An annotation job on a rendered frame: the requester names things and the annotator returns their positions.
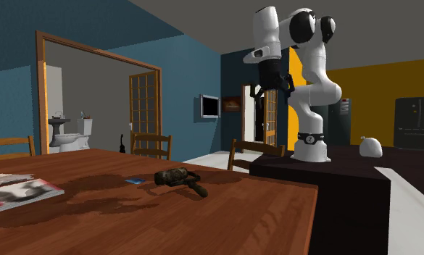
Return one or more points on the wooden chair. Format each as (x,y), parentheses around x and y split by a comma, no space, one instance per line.
(255,146)
(151,138)
(6,142)

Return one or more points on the wooden door with glass panes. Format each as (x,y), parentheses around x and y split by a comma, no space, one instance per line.
(144,106)
(270,118)

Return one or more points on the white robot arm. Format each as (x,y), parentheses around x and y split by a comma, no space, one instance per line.
(312,92)

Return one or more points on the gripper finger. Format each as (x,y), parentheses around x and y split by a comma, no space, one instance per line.
(256,91)
(290,84)

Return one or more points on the white toilet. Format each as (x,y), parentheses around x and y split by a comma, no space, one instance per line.
(72,137)

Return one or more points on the wall television with grey frame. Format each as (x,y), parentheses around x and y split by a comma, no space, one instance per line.
(210,106)

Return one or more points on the black toilet brush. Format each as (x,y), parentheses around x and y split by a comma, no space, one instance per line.
(122,146)

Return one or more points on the dark tall cabinet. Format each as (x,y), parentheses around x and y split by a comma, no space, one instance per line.
(340,121)

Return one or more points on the white pedestal sink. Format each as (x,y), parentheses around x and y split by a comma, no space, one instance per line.
(58,121)

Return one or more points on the small blue card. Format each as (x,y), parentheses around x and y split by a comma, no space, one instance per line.
(135,180)

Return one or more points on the white tied bag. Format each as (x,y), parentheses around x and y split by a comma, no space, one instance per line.
(370,147)

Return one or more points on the dark framed wall picture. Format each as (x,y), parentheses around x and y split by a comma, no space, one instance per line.
(231,104)

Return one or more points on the red and grey magazine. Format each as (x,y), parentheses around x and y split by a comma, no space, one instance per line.
(17,194)

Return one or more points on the grey and white magazine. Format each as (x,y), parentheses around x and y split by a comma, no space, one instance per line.
(5,178)

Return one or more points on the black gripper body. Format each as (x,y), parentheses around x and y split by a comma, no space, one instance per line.
(271,73)

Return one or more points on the dark robot stand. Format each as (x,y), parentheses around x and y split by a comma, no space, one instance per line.
(349,197)

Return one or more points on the black refrigerator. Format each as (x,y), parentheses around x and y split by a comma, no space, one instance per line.
(416,121)

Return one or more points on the brown wooden table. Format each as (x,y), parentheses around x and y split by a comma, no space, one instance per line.
(183,222)

